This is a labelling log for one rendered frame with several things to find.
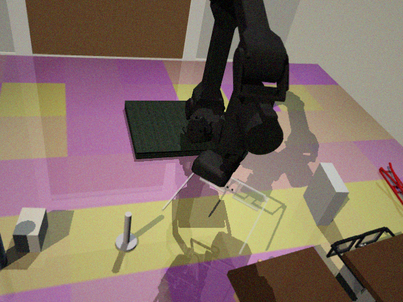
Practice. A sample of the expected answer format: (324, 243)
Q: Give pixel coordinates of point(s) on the white rectangular block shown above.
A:
(30, 230)

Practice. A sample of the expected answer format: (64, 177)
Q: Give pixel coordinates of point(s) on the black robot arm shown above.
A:
(259, 57)

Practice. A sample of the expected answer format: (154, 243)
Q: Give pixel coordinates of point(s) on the black-framed glasses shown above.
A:
(344, 245)

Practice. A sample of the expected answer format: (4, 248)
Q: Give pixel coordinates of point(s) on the grey cylinder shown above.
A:
(3, 258)

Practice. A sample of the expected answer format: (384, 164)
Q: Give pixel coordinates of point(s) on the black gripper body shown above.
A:
(218, 166)

